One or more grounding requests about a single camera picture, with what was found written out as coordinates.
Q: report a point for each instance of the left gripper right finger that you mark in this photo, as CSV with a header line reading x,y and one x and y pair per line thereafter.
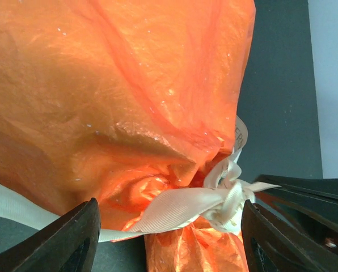
x,y
272,245

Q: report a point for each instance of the orange wrapping paper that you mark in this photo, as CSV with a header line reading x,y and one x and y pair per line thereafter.
x,y
121,101

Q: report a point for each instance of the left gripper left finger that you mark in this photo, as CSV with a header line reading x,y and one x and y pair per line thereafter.
x,y
67,244

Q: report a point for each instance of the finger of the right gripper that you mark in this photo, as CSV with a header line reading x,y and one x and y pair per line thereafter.
x,y
308,205

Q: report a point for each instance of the cream ribbon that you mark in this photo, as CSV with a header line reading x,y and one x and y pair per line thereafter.
x,y
220,201

